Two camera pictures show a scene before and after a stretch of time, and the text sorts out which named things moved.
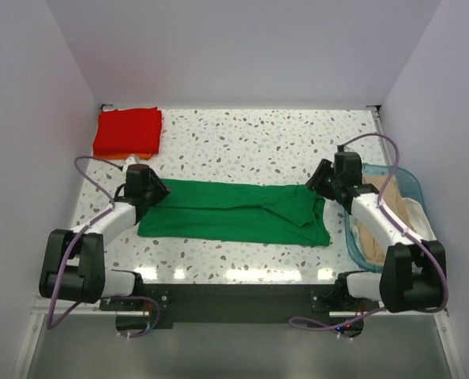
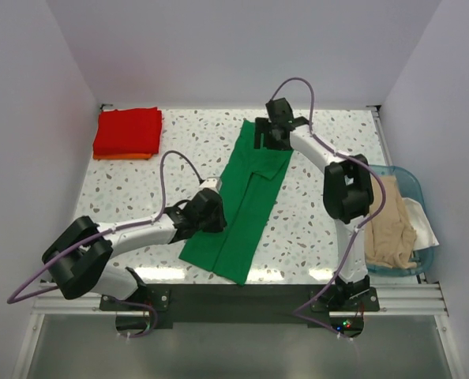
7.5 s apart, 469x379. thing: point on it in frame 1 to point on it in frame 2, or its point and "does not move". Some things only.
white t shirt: [418, 219] does not move
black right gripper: [316, 182] to [262, 126]
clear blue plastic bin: [411, 187] does not move
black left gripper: [162, 189] to [219, 223]
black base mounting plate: [171, 305] does not move
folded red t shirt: [132, 131] does not move
